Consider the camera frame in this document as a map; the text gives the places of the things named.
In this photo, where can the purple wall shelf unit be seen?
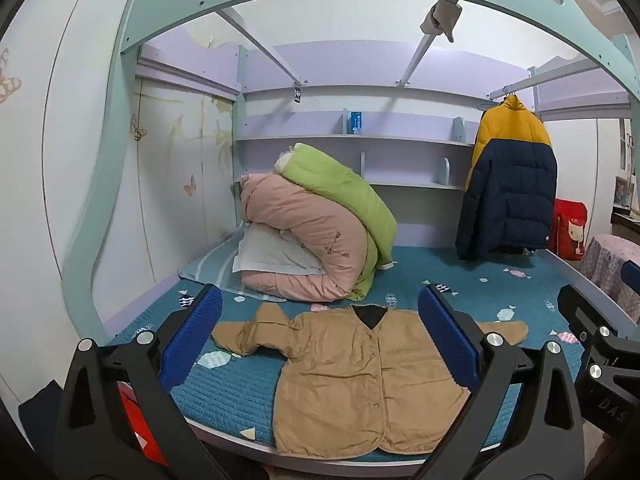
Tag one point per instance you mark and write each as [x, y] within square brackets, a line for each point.
[325, 152]

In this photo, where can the beige hanging cloth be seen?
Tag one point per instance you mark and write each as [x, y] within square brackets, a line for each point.
[440, 17]

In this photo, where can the small blue box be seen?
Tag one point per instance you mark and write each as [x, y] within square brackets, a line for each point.
[356, 122]

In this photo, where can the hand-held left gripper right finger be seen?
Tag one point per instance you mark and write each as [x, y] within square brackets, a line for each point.
[447, 332]

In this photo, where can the red object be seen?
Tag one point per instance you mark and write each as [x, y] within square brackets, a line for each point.
[135, 425]

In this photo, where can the white pillow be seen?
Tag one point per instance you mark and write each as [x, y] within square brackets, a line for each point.
[270, 252]

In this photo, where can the yellow and navy puffer jacket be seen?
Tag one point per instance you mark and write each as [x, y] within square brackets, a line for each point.
[505, 185]

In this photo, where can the pink quilt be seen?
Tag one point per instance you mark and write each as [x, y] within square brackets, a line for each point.
[310, 215]

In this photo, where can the dark cloth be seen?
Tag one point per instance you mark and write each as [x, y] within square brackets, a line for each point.
[42, 410]

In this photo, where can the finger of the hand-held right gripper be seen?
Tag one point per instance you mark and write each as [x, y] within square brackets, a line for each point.
[580, 310]
[632, 280]

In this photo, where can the blue quilted bed sheet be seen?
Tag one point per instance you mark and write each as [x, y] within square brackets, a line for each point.
[425, 270]

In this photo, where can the red cartoon bag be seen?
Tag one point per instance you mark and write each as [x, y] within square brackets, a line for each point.
[570, 230]

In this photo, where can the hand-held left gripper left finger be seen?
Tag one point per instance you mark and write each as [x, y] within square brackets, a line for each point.
[192, 332]

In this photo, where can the teal loft bed frame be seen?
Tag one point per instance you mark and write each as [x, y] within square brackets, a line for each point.
[165, 10]

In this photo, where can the clothes hanger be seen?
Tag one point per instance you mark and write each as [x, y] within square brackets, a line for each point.
[487, 105]

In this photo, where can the white wardrobe with plant decals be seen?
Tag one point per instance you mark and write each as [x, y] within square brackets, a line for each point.
[170, 185]

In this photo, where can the small black hanging tag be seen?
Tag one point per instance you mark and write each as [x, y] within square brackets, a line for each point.
[298, 95]

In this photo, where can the green quilt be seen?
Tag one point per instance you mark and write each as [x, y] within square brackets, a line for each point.
[345, 185]

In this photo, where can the framed picture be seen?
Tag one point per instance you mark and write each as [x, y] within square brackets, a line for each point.
[623, 190]

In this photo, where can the white curved butterfly wardrobe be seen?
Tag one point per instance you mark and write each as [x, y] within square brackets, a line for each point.
[75, 110]

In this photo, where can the tan padded jacket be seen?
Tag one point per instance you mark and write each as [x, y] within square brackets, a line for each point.
[340, 375]

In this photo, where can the light blue striped pillow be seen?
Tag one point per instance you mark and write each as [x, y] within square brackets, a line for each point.
[210, 267]

